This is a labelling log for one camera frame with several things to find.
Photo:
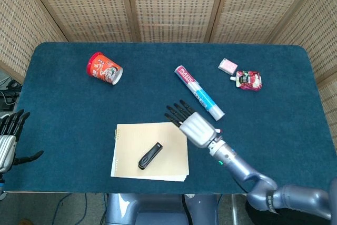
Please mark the blue felt table cover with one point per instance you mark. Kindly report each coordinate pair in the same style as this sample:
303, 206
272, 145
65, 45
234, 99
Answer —
79, 119

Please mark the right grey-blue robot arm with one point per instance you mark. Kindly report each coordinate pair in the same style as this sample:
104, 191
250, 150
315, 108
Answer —
263, 180

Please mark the red instant noodle cup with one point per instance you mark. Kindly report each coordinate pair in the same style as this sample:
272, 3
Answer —
104, 69

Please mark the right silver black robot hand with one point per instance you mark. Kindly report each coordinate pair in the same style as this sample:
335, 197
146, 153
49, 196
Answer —
196, 127

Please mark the red drink pouch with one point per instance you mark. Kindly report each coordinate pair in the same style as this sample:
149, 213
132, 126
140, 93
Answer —
248, 80

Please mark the black bag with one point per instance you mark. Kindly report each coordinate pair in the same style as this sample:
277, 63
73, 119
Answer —
256, 214

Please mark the small pink white box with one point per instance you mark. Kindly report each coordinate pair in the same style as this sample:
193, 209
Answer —
227, 66

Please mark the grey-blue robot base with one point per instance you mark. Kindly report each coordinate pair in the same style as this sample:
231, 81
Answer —
160, 209

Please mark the red and white marker pen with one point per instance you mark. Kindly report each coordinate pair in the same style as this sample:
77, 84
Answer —
218, 131

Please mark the woven rattan folding screen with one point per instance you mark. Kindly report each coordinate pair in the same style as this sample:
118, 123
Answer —
168, 6

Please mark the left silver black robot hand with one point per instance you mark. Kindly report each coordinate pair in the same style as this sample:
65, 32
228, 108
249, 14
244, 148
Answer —
6, 146

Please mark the cream paper folder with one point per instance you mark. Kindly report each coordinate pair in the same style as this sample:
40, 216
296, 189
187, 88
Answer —
150, 154

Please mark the black stapler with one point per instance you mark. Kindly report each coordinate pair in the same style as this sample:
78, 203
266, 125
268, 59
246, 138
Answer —
150, 155

